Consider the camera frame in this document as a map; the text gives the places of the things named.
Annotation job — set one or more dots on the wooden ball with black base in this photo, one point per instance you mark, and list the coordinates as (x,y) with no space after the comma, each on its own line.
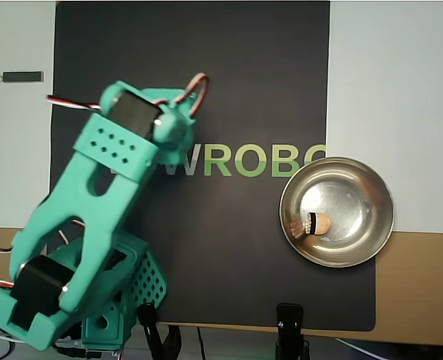
(321,224)

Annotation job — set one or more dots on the teal perforated robot base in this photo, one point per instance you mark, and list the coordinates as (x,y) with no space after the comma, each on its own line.
(116,337)

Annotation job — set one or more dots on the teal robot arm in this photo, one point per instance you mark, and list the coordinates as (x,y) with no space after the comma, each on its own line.
(64,202)

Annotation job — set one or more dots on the metal bowl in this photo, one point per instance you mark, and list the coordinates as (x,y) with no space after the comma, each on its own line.
(356,180)

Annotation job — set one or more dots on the black mat with WOWROBO print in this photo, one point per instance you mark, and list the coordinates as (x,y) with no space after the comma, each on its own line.
(244,56)

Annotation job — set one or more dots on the black USB stick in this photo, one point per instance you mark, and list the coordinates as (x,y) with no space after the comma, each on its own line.
(22,77)

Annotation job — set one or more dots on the black table clamp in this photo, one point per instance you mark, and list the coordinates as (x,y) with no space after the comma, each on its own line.
(150,330)

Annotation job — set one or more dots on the white paper sheet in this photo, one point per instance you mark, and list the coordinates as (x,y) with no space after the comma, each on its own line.
(394,112)

